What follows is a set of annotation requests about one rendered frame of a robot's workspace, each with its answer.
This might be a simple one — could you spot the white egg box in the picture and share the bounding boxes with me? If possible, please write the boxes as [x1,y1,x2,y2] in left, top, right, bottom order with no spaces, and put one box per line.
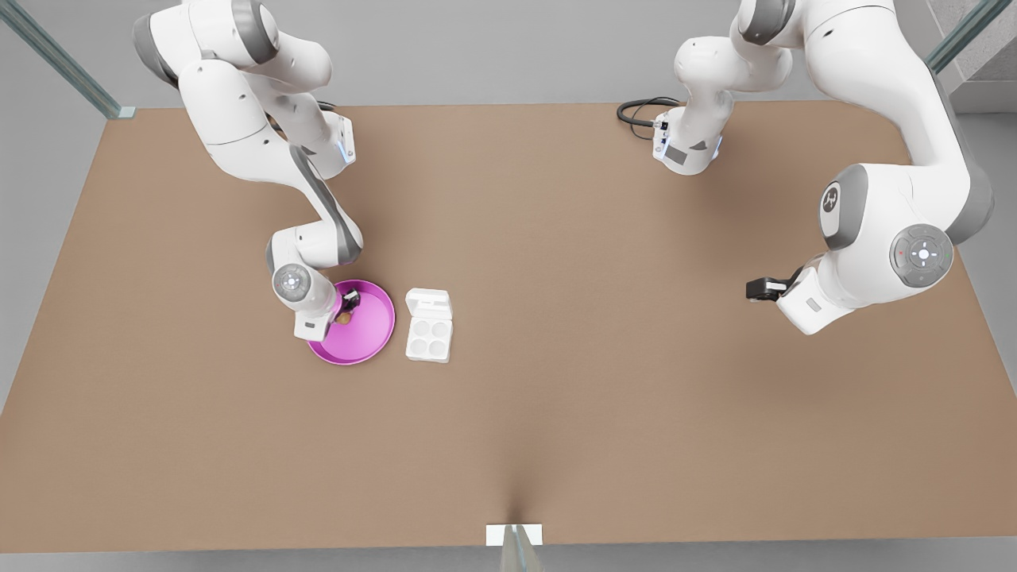
[405,288,454,364]

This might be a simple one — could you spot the round magenta plate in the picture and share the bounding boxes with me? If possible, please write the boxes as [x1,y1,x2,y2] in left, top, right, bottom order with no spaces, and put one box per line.
[307,280,396,366]

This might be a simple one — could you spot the black cable loop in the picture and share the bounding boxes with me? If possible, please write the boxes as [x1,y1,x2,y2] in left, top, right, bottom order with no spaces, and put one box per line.
[617,97,683,141]

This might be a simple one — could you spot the silver frame post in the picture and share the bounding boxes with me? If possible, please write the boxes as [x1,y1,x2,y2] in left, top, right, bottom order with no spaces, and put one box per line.
[486,524,544,572]
[0,0,136,120]
[926,0,1014,74]

